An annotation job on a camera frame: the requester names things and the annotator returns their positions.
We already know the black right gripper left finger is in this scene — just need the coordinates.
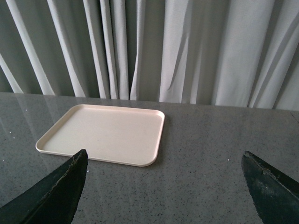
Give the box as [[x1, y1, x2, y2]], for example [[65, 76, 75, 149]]
[[0, 149, 88, 224]]

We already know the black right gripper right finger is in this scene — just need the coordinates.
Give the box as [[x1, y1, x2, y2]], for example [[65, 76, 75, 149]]
[[241, 151, 299, 224]]

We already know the beige rectangular plastic tray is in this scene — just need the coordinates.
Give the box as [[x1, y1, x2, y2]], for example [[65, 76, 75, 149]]
[[36, 104, 165, 167]]

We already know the grey pleated curtain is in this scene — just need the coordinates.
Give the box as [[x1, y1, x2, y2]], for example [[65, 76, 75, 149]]
[[0, 0, 299, 111]]

